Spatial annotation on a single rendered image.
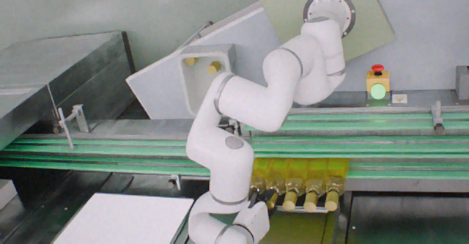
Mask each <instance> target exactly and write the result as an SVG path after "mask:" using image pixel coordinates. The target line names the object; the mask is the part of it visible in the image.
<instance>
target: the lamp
mask: <svg viewBox="0 0 469 244"><path fill-rule="evenodd" d="M371 95H372V97H373V98H376V99H380V98H383V97H384V96H385V87H384V85H383V84H380V83H377V84H374V85H372V87H371Z"/></svg>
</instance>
